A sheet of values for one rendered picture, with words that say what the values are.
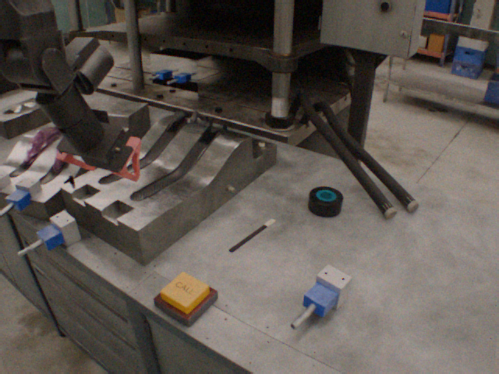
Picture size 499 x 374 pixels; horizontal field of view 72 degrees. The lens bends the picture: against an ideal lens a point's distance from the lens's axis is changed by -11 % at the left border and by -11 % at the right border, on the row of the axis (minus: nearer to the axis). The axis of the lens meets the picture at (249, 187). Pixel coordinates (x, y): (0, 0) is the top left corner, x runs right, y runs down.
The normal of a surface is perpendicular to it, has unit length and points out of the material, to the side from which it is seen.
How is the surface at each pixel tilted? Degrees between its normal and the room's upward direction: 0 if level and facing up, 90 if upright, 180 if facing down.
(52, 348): 0
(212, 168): 27
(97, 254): 0
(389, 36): 90
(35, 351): 0
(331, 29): 90
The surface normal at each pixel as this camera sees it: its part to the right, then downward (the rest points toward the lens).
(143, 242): 0.83, 0.30
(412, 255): 0.01, -0.84
